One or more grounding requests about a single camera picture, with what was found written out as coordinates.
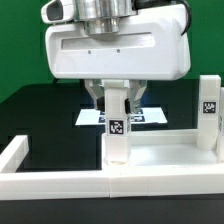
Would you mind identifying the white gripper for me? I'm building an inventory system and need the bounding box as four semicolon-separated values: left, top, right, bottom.
45;4;191;114

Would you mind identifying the white desk tabletop tray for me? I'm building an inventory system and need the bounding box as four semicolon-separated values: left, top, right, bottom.
102;129;224;174

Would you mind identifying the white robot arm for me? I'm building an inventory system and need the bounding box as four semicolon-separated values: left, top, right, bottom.
41;0;192;112

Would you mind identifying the marker tag sheet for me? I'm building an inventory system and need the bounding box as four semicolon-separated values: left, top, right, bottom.
75;107;167;125

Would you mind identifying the white front fence bar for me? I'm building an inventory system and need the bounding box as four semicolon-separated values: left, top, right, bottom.
0;165;224;201

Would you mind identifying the white fence bar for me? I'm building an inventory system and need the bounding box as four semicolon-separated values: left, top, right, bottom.
0;135;29;174
0;165;224;201

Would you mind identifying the white left fence bar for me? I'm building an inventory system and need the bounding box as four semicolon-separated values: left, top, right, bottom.
0;135;29;174

